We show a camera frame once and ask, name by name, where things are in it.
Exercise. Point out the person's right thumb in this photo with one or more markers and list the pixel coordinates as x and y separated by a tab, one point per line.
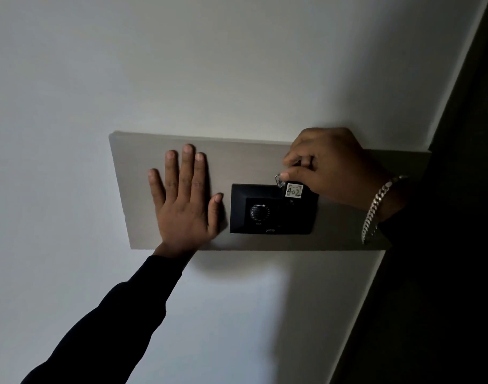
298	176

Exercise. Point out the person's left forearm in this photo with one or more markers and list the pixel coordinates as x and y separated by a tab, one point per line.
120	315

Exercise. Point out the person's right forearm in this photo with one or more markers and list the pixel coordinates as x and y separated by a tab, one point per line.
428	219

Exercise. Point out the person's left little finger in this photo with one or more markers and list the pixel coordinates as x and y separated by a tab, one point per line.
156	188

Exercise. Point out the black switch plate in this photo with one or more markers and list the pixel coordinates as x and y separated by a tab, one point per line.
300	217

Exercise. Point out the grey wall panel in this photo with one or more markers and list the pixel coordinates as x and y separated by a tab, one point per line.
244	163

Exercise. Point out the person's left middle finger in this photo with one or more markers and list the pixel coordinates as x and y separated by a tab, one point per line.
186	169

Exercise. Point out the person's right hand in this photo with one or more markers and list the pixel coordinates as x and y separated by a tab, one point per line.
340	167

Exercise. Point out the black round knob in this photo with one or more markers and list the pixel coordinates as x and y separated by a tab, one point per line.
260	213

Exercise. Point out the person's left hand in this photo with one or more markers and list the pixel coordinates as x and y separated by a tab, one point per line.
184	219

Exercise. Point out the person's left thumb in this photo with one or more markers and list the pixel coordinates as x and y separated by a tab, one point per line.
215	213

